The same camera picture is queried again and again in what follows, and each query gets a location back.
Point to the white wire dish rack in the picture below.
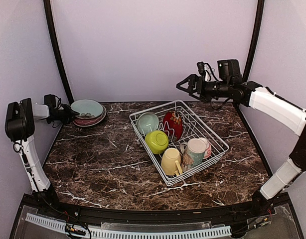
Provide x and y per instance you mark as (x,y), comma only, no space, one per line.
(192,127)

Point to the right black frame post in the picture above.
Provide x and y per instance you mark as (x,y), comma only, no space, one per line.
(254,39)

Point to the black frame post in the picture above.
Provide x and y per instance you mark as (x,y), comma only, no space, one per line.
(254,39)
(56,50)

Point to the teal patterned mug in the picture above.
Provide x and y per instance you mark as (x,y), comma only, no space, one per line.
(193,153)

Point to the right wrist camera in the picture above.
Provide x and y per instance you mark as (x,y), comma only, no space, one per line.
(206,71)

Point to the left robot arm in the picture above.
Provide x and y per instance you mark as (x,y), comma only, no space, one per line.
(20,127)

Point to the black front rail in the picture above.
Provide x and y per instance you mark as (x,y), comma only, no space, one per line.
(232,214)

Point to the pink and white cup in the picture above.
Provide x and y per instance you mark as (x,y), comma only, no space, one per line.
(208,147)

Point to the left black frame post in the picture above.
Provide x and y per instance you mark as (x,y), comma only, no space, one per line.
(56,50)

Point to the white slotted cable duct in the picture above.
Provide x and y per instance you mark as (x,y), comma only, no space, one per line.
(131,231)

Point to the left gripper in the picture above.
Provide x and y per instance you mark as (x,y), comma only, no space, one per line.
(71,113)

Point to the light teal plate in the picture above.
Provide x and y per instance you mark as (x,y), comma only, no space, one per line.
(87,109)

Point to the dark red floral bowl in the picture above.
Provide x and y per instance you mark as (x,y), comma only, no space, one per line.
(173,125)

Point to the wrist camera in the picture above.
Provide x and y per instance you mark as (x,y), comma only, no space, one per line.
(52,101)
(206,71)

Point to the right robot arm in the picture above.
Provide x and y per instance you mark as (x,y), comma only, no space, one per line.
(229,84)

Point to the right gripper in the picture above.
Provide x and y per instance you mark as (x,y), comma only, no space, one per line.
(194,78)

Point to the yellow mug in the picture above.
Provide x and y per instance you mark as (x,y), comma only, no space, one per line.
(171,162)

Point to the lime green bowl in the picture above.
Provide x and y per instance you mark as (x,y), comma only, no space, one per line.
(157,141)

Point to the light teal bowl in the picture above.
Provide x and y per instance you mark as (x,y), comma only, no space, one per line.
(147,123)

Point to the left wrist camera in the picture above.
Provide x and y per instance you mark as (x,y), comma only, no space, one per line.
(52,101)

